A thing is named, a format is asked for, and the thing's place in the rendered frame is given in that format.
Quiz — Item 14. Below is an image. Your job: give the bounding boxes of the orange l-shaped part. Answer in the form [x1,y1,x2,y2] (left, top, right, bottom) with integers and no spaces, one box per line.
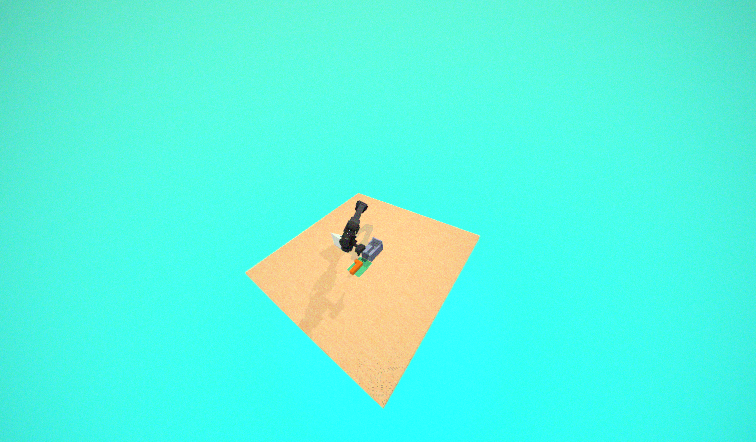
[349,259,363,275]

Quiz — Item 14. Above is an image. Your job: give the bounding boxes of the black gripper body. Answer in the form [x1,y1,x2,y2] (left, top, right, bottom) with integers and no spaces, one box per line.
[351,236,366,254]

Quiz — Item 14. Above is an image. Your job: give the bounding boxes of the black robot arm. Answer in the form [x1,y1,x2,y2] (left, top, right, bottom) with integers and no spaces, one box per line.
[339,200,368,253]

